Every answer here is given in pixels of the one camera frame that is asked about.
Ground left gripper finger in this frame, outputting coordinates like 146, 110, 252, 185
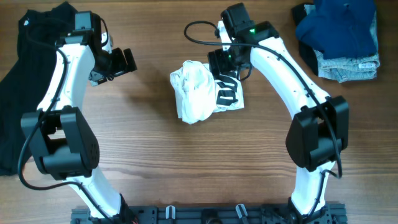
123, 49, 137, 72
111, 48, 127, 77

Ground white t-shirt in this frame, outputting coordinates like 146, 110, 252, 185
170, 60, 244, 124

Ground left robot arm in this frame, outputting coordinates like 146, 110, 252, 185
17, 26, 138, 223

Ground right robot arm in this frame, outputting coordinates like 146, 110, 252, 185
208, 20, 349, 223

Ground dark folded garment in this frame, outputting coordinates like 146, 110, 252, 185
291, 2, 318, 75

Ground black garment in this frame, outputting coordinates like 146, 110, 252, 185
1, 2, 77, 176

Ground blue folded shirt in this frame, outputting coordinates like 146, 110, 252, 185
305, 0, 376, 59

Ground folded light denim jeans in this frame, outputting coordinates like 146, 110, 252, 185
299, 12, 380, 83

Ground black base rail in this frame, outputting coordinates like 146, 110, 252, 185
70, 203, 348, 224

